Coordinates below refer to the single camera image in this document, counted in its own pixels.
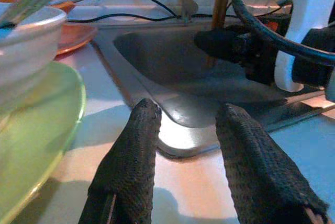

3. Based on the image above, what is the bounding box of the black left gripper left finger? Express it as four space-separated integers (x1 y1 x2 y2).
77 98 163 224

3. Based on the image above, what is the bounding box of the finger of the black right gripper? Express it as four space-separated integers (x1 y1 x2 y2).
194 28 246 61

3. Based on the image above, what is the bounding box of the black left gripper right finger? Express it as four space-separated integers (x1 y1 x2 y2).
215 103 331 224

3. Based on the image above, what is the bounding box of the white bowl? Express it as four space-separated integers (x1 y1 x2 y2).
0 6 68 106

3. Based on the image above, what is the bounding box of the stainless steel sink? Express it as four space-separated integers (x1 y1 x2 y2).
90 21 335 158

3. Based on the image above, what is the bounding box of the green plate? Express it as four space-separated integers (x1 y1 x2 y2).
0 61 87 224

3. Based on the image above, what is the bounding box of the orange plate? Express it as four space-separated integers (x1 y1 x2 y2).
54 21 98 56

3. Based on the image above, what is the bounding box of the orange bowl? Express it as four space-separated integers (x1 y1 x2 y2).
0 0 77 13

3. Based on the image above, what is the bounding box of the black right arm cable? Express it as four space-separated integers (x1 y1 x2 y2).
231 0 335 68

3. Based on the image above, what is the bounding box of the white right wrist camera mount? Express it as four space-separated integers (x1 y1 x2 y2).
274 0 335 92

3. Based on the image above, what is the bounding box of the thin black counter cable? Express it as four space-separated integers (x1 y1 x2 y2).
67 11 238 24

